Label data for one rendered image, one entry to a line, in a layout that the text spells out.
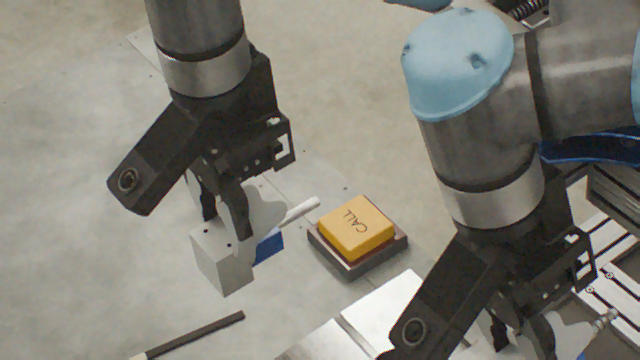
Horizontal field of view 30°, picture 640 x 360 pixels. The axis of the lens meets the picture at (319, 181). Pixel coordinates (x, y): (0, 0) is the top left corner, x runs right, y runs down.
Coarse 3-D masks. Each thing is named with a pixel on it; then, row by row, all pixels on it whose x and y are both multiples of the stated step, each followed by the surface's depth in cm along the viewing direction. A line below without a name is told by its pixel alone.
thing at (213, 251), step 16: (304, 208) 119; (208, 224) 116; (224, 224) 116; (192, 240) 115; (208, 240) 114; (224, 240) 114; (272, 240) 116; (208, 256) 113; (224, 256) 113; (256, 256) 116; (208, 272) 116; (224, 272) 114; (240, 272) 115; (224, 288) 115; (240, 288) 117
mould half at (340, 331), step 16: (384, 288) 117; (400, 288) 117; (416, 288) 117; (352, 304) 116; (368, 304) 116; (384, 304) 116; (400, 304) 115; (336, 320) 115; (352, 320) 115; (368, 320) 114; (384, 320) 114; (320, 336) 114; (336, 336) 114; (352, 336) 114; (368, 336) 113; (384, 336) 113; (480, 336) 112; (288, 352) 113; (304, 352) 113; (320, 352) 113; (336, 352) 113; (352, 352) 112; (368, 352) 112; (464, 352) 111; (480, 352) 111
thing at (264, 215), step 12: (252, 192) 109; (252, 204) 110; (264, 204) 110; (276, 204) 111; (228, 216) 108; (252, 216) 110; (264, 216) 111; (276, 216) 112; (228, 228) 110; (252, 228) 111; (264, 228) 112; (252, 240) 110; (240, 252) 111; (252, 252) 112
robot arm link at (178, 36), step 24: (144, 0) 94; (168, 0) 92; (192, 0) 92; (216, 0) 93; (168, 24) 94; (192, 24) 93; (216, 24) 94; (240, 24) 97; (168, 48) 96; (192, 48) 95; (216, 48) 96
